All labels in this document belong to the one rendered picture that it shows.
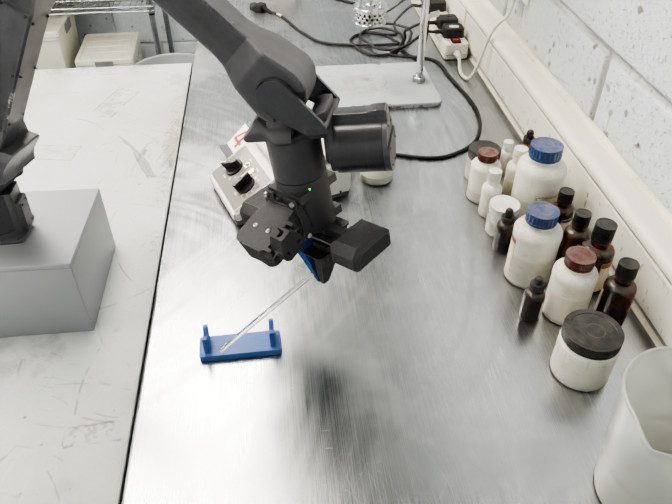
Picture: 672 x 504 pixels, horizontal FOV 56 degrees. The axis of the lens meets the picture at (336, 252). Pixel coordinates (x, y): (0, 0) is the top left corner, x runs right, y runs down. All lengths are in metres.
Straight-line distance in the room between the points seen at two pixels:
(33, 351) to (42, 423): 0.12
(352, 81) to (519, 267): 0.66
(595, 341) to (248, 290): 0.44
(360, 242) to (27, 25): 0.38
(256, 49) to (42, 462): 0.48
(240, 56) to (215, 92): 0.78
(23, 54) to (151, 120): 0.62
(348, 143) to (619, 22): 0.54
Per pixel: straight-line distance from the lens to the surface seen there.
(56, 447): 0.77
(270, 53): 0.61
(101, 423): 0.77
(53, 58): 3.24
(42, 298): 0.85
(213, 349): 0.80
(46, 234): 0.86
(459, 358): 0.80
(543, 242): 0.85
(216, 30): 0.62
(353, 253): 0.64
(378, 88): 1.37
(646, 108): 0.97
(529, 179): 0.97
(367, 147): 0.62
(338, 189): 1.02
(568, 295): 0.84
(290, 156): 0.63
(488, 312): 0.86
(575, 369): 0.78
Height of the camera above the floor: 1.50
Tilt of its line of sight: 40 degrees down
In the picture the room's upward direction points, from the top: straight up
